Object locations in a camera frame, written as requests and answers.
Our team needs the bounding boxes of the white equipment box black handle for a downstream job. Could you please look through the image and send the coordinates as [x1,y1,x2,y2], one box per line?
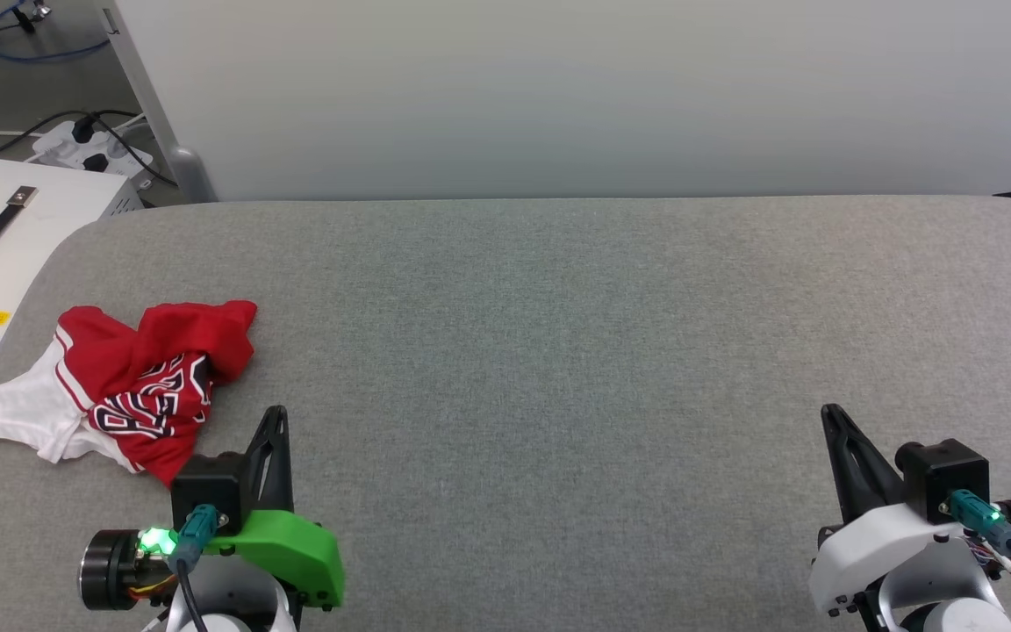
[0,156,145,398]

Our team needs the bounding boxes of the blue cable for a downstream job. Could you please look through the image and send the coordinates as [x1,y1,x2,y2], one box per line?
[0,0,113,64]

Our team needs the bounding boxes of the red white Bulls jersey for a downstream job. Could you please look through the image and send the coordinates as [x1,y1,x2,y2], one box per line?
[0,300,259,489]

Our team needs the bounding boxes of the white power strip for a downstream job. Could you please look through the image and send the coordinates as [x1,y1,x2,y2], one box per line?
[30,118,155,190]

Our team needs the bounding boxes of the right arm cable teal connector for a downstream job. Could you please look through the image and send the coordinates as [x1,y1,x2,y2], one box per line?
[944,489,1011,615]

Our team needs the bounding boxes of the black power cable with plug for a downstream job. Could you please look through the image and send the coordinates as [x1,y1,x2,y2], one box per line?
[0,107,180,188]

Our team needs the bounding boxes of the black cylindrical left gripper motor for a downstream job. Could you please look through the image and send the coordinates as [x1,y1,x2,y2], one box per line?
[78,527,175,613]

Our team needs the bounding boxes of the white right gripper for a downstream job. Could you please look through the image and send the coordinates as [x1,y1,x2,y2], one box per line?
[808,404,989,615]

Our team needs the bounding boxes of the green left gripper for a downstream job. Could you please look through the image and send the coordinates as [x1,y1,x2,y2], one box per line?
[205,405,347,611]

